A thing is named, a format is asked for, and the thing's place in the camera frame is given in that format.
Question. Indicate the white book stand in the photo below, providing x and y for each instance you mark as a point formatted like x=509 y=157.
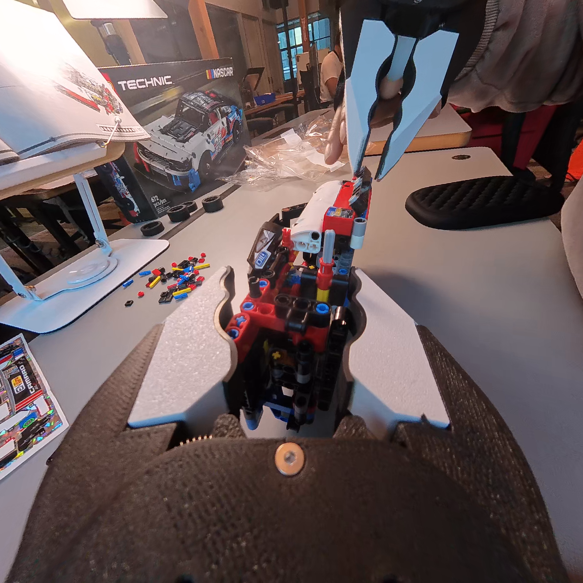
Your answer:
x=136 y=255

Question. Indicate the red office chair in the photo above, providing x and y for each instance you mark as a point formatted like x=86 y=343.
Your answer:
x=524 y=132

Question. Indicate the lego instruction booklet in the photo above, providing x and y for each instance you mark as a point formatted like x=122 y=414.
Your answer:
x=45 y=91

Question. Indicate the pile of small colourful pieces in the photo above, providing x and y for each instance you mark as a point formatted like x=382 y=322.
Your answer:
x=182 y=278

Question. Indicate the holographic sticker sheet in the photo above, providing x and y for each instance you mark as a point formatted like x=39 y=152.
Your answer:
x=27 y=401

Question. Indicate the crumpled clear plastic bag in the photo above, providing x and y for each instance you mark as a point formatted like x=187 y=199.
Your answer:
x=282 y=155

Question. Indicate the long black lego beam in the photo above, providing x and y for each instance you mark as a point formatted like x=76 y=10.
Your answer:
x=360 y=186

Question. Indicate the black lego tyre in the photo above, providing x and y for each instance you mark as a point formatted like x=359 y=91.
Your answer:
x=191 y=206
x=178 y=213
x=151 y=228
x=212 y=203

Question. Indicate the lego race car model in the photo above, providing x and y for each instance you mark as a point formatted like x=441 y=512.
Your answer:
x=337 y=218

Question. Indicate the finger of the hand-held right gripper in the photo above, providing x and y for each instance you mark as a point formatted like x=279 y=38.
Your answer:
x=362 y=82
x=428 y=77

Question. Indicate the lego set box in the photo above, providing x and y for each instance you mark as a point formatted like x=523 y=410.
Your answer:
x=173 y=136

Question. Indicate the black office chair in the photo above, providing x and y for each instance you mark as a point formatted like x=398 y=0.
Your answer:
x=259 y=125

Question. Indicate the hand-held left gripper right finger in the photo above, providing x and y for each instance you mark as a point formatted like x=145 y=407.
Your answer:
x=396 y=364

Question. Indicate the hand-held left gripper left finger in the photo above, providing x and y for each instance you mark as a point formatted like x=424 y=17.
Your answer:
x=182 y=364

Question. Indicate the person's right hand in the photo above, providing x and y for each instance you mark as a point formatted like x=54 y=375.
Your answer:
x=337 y=141

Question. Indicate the black textured wrist rest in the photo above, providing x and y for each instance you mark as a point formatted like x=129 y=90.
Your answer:
x=483 y=202

